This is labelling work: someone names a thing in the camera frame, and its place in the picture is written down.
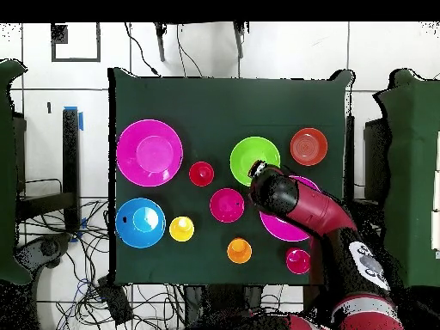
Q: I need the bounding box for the green bowl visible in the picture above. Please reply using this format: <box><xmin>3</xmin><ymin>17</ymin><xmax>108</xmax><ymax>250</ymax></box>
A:
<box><xmin>229</xmin><ymin>136</ymin><xmax>282</xmax><ymax>187</ymax></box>

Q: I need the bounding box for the red cup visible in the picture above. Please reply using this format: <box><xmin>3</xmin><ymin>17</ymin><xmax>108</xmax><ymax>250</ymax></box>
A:
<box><xmin>188</xmin><ymin>161</ymin><xmax>216</xmax><ymax>187</ymax></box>

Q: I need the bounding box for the small crimson bowl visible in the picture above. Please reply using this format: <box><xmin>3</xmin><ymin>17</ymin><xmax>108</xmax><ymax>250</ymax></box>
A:
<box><xmin>209</xmin><ymin>187</ymin><xmax>246</xmax><ymax>223</ymax></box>

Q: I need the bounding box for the yellow cup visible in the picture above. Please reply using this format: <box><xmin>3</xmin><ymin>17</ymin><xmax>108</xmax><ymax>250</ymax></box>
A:
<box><xmin>168</xmin><ymin>215</ymin><xmax>196</xmax><ymax>242</ymax></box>

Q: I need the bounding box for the orange cup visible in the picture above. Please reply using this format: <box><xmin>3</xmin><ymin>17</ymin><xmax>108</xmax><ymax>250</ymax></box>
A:
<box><xmin>226</xmin><ymin>237</ymin><xmax>253</xmax><ymax>265</ymax></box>

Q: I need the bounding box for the large pink bowl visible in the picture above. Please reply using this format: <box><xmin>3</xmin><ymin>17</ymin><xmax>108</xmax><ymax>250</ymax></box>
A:
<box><xmin>115</xmin><ymin>119</ymin><xmax>184</xmax><ymax>188</ymax></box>
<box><xmin>259</xmin><ymin>174</ymin><xmax>323</xmax><ymax>242</ymax></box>

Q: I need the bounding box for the dark green tablecloth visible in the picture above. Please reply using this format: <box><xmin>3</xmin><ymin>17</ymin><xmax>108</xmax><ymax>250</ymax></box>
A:
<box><xmin>107</xmin><ymin>67</ymin><xmax>355</xmax><ymax>288</ymax></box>

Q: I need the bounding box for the blue bowl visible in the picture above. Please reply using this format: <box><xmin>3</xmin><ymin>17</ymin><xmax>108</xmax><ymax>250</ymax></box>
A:
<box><xmin>115</xmin><ymin>197</ymin><xmax>167</xmax><ymax>249</ymax></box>

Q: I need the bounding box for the orange bowl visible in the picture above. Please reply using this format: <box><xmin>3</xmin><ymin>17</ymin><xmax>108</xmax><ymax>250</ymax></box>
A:
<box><xmin>289</xmin><ymin>127</ymin><xmax>329</xmax><ymax>167</ymax></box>

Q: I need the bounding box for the crimson cup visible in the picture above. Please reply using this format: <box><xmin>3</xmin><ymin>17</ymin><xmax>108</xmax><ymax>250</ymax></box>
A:
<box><xmin>285</xmin><ymin>247</ymin><xmax>313</xmax><ymax>275</ymax></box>

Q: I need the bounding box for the metal chair leg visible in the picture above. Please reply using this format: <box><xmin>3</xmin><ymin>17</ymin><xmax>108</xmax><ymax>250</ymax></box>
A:
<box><xmin>232</xmin><ymin>21</ymin><xmax>248</xmax><ymax>59</ymax></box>
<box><xmin>153</xmin><ymin>21</ymin><xmax>167</xmax><ymax>63</ymax></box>

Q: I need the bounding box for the blue tape strip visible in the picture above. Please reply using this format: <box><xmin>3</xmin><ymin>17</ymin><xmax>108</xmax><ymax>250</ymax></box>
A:
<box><xmin>64</xmin><ymin>105</ymin><xmax>84</xmax><ymax>131</ymax></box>

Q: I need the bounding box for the black power strip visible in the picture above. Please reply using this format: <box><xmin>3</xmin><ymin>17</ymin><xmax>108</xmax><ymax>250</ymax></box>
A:
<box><xmin>96</xmin><ymin>274</ymin><xmax>134</xmax><ymax>326</ymax></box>

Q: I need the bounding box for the green cloth side table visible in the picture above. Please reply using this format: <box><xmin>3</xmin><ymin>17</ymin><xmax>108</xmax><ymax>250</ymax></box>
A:
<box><xmin>0</xmin><ymin>58</ymin><xmax>32</xmax><ymax>286</ymax></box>
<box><xmin>372</xmin><ymin>67</ymin><xmax>440</xmax><ymax>290</ymax></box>

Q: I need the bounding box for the black table frame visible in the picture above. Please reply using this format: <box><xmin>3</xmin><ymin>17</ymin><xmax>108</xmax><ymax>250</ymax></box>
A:
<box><xmin>15</xmin><ymin>107</ymin><xmax>82</xmax><ymax>235</ymax></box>

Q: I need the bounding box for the black pedestal leg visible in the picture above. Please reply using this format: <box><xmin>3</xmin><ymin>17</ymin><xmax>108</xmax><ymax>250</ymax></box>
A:
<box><xmin>15</xmin><ymin>233</ymin><xmax>73</xmax><ymax>276</ymax></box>

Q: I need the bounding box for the grey square floor frame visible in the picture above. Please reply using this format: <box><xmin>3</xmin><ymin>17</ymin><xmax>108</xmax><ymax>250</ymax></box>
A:
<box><xmin>50</xmin><ymin>22</ymin><xmax>101</xmax><ymax>64</ymax></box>

